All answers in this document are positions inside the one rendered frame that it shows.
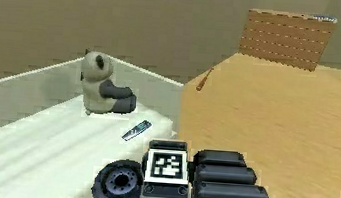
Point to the white bed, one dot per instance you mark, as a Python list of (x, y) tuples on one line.
[(41, 151)]

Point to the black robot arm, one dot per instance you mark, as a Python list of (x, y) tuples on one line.
[(212, 183)]

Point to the brown wooden chest of drawers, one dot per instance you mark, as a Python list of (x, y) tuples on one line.
[(284, 40)]

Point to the black remote control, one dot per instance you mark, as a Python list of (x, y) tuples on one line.
[(137, 130)]

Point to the black and white panda toy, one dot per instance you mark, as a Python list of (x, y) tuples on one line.
[(100, 87)]

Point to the brown baseball bat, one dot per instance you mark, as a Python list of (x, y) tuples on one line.
[(204, 79)]

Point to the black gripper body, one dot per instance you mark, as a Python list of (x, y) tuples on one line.
[(119, 183)]

